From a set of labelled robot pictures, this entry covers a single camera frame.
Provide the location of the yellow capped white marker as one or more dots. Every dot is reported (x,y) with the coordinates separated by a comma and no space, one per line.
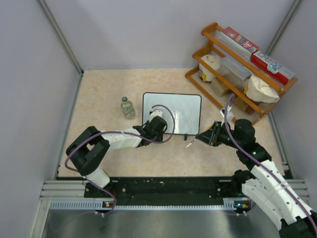
(191,143)

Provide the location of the red white foil box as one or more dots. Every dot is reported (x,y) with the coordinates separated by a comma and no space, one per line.
(238,43)

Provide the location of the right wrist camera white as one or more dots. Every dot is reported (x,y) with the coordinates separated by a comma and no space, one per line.
(229,115)

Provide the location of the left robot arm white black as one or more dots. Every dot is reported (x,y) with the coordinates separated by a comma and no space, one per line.
(90,147)

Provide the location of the red white wrap box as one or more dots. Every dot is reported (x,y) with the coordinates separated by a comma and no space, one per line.
(272,67)

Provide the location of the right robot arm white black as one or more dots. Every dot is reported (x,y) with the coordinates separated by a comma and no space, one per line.
(261,181)

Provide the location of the grey white box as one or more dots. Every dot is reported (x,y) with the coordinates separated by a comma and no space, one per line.
(235,70)

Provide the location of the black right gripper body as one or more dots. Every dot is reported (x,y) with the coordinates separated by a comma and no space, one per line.
(222,138)

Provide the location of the white cup paper cover right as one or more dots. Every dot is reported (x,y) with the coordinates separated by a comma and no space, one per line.
(259,91)

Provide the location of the tan sponge block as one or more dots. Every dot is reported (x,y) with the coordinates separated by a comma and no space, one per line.
(219,88)

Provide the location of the white whiteboard black frame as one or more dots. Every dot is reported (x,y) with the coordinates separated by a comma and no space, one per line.
(183,114)

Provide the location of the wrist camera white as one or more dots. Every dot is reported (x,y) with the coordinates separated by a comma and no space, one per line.
(229,115)
(154,113)

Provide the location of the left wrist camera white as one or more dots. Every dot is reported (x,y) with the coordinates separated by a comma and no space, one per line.
(154,113)

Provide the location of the brown block on shelf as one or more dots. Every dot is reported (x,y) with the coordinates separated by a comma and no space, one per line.
(244,107)

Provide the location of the clear glass bottle green cap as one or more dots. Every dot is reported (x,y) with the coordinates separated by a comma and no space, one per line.
(127,108)

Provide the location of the orange wooden shelf rack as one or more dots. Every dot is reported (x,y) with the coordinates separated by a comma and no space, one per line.
(209,60)

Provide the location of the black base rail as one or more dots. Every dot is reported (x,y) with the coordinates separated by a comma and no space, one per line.
(172,191)

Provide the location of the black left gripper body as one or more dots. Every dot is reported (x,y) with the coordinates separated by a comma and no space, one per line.
(157,137)

